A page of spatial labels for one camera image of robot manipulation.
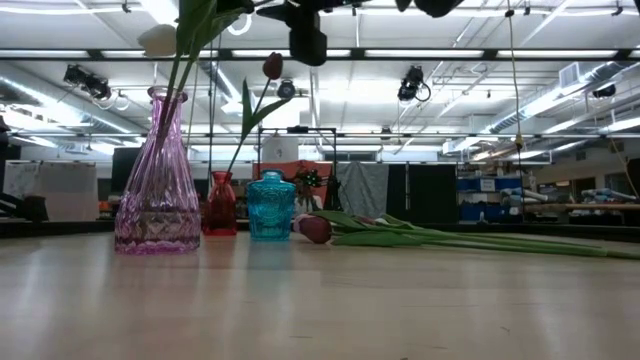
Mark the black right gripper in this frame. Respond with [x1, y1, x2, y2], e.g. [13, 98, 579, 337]
[217, 0, 371, 24]

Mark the white artificial tulip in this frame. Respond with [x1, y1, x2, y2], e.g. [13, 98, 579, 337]
[137, 0, 246, 221]
[292, 209, 640, 260]

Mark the teal embossed glass vase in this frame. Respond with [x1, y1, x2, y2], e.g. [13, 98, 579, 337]
[245, 168, 297, 243]

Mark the small red glass vase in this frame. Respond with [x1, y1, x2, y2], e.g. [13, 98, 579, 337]
[202, 170, 238, 237]

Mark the purple ribbed glass vase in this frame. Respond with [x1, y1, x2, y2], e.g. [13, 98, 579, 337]
[114, 85, 202, 256]

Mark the red tulip with green leaf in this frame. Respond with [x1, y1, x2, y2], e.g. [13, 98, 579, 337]
[225, 51, 292, 176]

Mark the white cylinder bucket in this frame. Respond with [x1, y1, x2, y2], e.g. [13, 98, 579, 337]
[262, 135, 300, 164]

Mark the orange cloth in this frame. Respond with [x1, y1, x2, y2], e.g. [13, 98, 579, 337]
[252, 159, 334, 216]

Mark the grey cloth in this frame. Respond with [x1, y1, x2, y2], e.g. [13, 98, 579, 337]
[335, 162, 390, 225]

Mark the black monitor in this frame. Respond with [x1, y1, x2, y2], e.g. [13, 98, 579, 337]
[110, 147, 145, 195]

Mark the black overhead light beam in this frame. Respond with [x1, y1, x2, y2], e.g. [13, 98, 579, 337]
[0, 47, 640, 62]

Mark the pink artificial tulip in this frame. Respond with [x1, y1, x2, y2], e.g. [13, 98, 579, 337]
[312, 209, 609, 251]

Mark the black room divider panel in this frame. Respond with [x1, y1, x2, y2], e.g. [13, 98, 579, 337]
[387, 163, 459, 225]

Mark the white board panel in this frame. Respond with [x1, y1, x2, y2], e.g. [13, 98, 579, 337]
[2, 160, 99, 223]

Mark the blue storage bin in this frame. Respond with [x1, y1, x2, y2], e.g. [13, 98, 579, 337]
[459, 204, 524, 224]
[457, 177, 524, 194]

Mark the dark round container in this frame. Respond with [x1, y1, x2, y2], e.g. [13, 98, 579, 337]
[22, 195, 50, 224]

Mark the white ceiling air vent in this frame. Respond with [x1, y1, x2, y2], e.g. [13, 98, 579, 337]
[558, 62, 581, 89]

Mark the wooden background table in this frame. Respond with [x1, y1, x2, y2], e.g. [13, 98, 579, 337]
[524, 202, 640, 212]

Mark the white hanging ring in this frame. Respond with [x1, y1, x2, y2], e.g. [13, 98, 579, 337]
[227, 12, 253, 37]

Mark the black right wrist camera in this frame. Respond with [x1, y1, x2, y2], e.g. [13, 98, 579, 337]
[288, 12, 329, 67]

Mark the black ceiling camera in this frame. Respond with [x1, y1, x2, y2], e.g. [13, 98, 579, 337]
[62, 63, 112, 100]
[397, 64, 432, 104]

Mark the yellow hanging cable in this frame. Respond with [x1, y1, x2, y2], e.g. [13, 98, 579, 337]
[504, 0, 526, 151]

